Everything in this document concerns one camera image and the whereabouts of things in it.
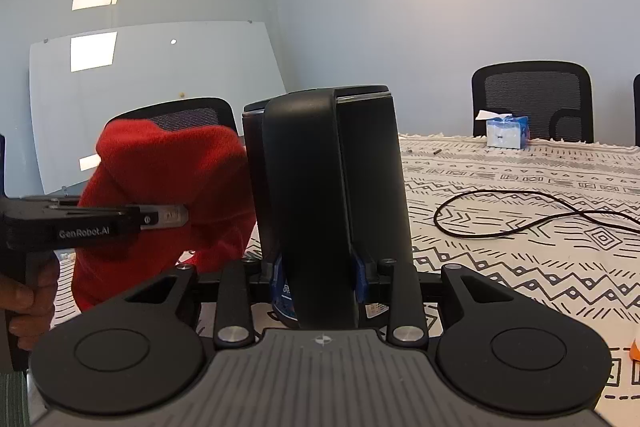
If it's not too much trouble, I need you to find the black mesh office chair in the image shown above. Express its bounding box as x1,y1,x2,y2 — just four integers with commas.
108,96,238,132

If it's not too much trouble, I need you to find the orange object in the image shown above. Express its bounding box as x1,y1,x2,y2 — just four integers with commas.
629,338,640,362

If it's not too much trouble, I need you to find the red fleece cloth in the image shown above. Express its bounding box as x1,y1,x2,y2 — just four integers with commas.
72,119,256,311

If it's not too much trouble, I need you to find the black mug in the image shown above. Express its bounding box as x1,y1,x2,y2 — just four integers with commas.
242,86,412,329

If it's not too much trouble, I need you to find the patterned white tablecloth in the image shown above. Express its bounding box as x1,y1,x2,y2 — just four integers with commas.
49,133,640,427

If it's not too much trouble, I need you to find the black cable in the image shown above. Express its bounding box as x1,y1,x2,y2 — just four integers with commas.
433,188,640,239

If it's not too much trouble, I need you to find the white whiteboard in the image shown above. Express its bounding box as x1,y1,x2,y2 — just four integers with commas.
29,20,285,193

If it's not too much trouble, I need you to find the blue tissue box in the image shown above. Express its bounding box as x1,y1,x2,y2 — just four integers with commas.
475,109,529,150

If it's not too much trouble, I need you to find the person's left hand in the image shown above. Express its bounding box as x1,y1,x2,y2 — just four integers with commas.
0,253,60,351

